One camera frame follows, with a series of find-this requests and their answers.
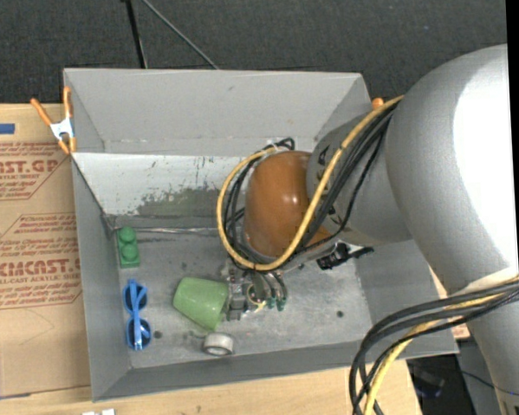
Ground light green cup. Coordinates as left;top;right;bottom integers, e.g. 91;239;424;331
171;274;232;334

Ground grey and white tape roll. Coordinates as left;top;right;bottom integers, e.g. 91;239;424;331
201;330;236;359

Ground blue sunglasses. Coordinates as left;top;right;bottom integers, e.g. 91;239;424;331
121;276;155;353

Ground green toy building block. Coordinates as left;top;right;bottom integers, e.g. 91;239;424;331
115;225;142;269

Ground grey metal bin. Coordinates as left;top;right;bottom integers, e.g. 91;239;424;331
62;48;463;405

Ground brown cardboard board red print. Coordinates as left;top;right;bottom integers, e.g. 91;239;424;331
0;97;93;399

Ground black cylinder on white bracket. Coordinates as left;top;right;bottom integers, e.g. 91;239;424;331
282;241;376;275

